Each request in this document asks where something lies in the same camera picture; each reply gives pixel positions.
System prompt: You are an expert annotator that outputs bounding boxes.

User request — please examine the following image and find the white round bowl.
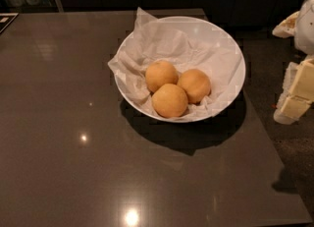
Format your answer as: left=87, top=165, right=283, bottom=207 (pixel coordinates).
left=114, top=16, right=247, bottom=124

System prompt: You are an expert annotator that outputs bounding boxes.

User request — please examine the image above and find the orange at bowl front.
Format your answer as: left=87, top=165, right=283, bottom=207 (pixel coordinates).
left=152, top=84, right=188, bottom=118

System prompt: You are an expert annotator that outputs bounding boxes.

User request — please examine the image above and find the crumpled white paper liner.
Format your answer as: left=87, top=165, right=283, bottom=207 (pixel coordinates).
left=107, top=7, right=243, bottom=122

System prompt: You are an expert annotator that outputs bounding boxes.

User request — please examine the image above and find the dark framed tray corner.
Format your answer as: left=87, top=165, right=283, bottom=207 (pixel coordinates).
left=0, top=13, right=19, bottom=33

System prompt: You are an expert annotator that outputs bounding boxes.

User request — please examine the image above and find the orange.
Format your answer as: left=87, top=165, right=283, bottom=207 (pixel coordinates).
left=145, top=60, right=179, bottom=92
left=177, top=69, right=211, bottom=104
left=152, top=84, right=188, bottom=118

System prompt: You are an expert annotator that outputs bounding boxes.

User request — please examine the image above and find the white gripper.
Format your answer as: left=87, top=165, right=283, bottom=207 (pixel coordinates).
left=272, top=0, right=314, bottom=125

